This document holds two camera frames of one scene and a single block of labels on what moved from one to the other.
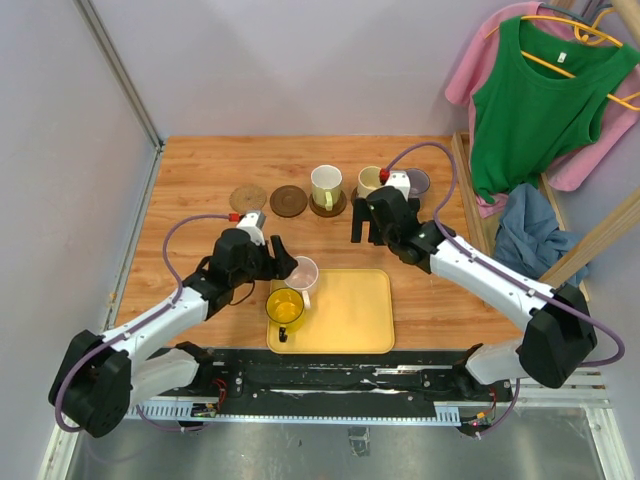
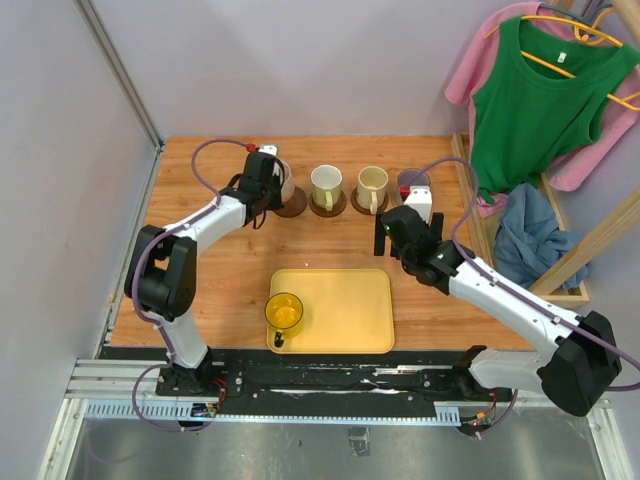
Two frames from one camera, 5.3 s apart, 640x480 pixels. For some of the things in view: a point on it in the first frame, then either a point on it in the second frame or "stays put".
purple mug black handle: [419, 182] stays put
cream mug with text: [369, 178] stays put
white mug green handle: [326, 185] stays put
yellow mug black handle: [285, 308] stays put
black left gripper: [279, 267] to [276, 203]
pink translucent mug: [304, 278] to [288, 183]
